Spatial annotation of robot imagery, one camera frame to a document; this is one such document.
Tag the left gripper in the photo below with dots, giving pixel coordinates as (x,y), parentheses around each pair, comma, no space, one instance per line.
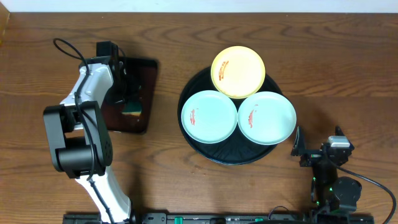
(121,86)

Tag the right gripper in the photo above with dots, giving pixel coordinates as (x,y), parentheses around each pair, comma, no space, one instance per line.
(299,149)

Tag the green yellow sponge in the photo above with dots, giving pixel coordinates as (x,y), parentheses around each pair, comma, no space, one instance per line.
(133,108)

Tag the mint green plate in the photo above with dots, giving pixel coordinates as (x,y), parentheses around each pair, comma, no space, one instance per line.
(209,117)
(267,118)

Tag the yellow plate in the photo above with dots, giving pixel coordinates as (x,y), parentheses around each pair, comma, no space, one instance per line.
(238,72)

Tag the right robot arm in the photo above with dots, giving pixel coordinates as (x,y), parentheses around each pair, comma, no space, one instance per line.
(336,197)

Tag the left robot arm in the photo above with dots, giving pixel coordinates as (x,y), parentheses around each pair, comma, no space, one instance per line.
(78,138)

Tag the dark rectangular tray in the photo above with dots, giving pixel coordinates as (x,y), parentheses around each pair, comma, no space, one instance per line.
(141,76)

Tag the round black tray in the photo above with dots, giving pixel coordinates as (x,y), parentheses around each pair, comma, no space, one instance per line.
(236,149)

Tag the wooden side panel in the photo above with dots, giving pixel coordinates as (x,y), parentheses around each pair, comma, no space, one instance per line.
(4,19)

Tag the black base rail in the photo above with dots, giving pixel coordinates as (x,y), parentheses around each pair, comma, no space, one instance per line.
(163,218)

